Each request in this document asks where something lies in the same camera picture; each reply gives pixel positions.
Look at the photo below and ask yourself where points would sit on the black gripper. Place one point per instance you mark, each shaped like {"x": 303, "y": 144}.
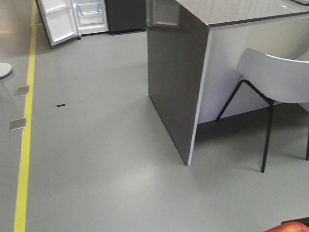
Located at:
{"x": 304, "y": 220}

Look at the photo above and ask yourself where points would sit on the red yellow apple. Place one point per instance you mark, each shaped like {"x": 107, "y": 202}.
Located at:
{"x": 290, "y": 227}

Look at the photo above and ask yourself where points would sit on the white fridge interior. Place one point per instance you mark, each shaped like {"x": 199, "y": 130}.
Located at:
{"x": 91, "y": 16}

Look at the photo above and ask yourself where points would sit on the open white fridge door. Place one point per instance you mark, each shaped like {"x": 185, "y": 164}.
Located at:
{"x": 58, "y": 20}

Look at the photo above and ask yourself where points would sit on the white shell chair black legs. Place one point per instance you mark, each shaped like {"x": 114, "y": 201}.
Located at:
{"x": 274, "y": 79}

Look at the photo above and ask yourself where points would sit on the grey speckled kitchen counter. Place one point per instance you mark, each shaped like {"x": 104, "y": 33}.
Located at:
{"x": 194, "y": 47}

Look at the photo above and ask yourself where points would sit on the silver floor outlet plate near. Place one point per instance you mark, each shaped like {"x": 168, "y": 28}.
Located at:
{"x": 18, "y": 124}

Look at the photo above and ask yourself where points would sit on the silver floor outlet plate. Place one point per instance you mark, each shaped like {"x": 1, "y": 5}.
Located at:
{"x": 18, "y": 124}
{"x": 21, "y": 90}

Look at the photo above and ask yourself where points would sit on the silver floor outlet plate far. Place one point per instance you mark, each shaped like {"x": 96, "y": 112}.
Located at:
{"x": 21, "y": 90}

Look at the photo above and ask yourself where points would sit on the silver stanchion round base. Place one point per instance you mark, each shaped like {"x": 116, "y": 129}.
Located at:
{"x": 5, "y": 69}

